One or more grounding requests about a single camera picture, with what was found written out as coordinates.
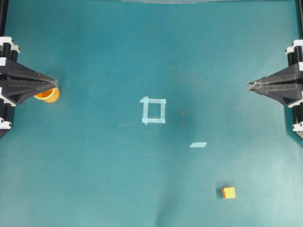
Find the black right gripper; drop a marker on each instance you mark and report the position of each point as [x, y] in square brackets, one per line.
[286, 86]

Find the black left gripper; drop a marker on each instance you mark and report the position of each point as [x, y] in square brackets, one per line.
[15, 91]

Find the orange yellow plastic cup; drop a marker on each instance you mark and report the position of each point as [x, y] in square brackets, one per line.
[49, 96]

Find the yellow orange cube block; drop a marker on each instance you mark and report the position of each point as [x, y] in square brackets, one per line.
[229, 192]

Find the blue tape strip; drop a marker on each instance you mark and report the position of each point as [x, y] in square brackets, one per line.
[198, 145]

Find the blue tape square outline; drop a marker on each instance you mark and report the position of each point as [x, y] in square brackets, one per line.
[146, 101]

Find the black left frame post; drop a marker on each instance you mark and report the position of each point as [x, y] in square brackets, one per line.
[3, 15]

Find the black frame post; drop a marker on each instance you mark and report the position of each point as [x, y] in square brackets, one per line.
[3, 15]
[299, 13]

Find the black right frame post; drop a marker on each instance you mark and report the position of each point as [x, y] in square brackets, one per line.
[299, 13]

